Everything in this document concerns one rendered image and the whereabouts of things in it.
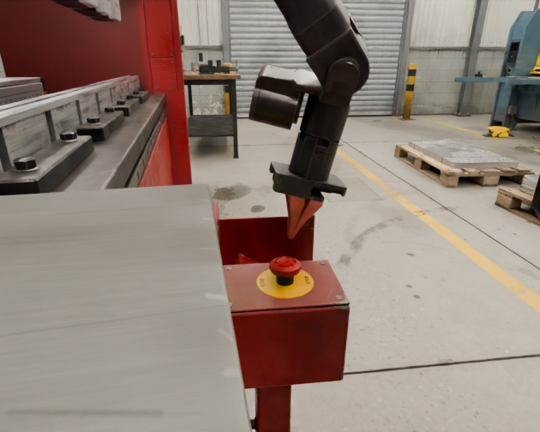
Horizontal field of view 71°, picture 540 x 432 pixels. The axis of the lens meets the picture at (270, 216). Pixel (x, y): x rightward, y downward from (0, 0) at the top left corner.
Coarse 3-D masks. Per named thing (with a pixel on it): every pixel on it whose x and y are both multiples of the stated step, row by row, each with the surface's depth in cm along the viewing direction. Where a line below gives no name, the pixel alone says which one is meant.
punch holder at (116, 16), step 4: (112, 0) 128; (116, 0) 135; (112, 4) 128; (116, 4) 134; (112, 8) 128; (116, 8) 134; (112, 12) 129; (116, 12) 133; (88, 16) 128; (92, 16) 128; (96, 16) 129; (100, 16) 129; (104, 16) 129; (108, 16) 130; (112, 16) 130; (116, 16) 132; (120, 16) 141; (96, 20) 136; (100, 20) 136; (104, 20) 136; (108, 20) 136; (112, 20) 136; (116, 20) 136; (120, 20) 141
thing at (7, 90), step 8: (0, 80) 114; (8, 80) 114; (16, 80) 115; (24, 80) 120; (32, 80) 126; (40, 80) 134; (0, 88) 104; (8, 88) 108; (16, 88) 114; (24, 88) 119; (32, 88) 125; (40, 88) 132; (0, 96) 103; (8, 96) 108; (16, 96) 113; (24, 96) 119; (32, 96) 125; (0, 104) 103; (8, 104) 108
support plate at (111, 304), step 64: (64, 192) 12; (128, 192) 12; (192, 192) 12; (0, 256) 8; (64, 256) 8; (128, 256) 8; (192, 256) 8; (0, 320) 6; (64, 320) 6; (128, 320) 6; (192, 320) 6; (0, 384) 5; (64, 384) 5; (128, 384) 5; (192, 384) 5
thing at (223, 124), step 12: (216, 60) 422; (204, 72) 419; (216, 72) 492; (192, 84) 400; (204, 84) 401; (216, 84) 402; (228, 84) 404; (192, 108) 565; (192, 120) 519; (204, 120) 519; (216, 120) 519; (228, 120) 519; (192, 132) 432; (204, 132) 432; (216, 132) 432; (228, 132) 432
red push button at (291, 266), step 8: (288, 256) 48; (272, 264) 46; (280, 264) 46; (288, 264) 46; (296, 264) 46; (272, 272) 46; (280, 272) 45; (288, 272) 45; (296, 272) 45; (280, 280) 46; (288, 280) 46
